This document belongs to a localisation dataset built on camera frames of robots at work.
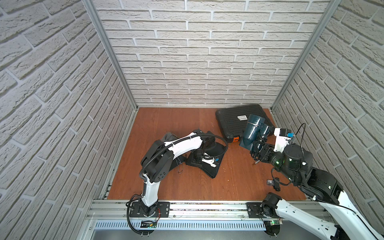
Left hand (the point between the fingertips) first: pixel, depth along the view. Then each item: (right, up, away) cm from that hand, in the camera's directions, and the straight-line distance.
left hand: (199, 162), depth 86 cm
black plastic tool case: (+24, +25, +17) cm, 39 cm away
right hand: (+25, +15, -24) cm, 37 cm away
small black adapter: (+42, -10, -5) cm, 43 cm away
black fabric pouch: (+10, +7, -10) cm, 15 cm away
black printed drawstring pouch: (-18, +15, +1) cm, 23 cm away
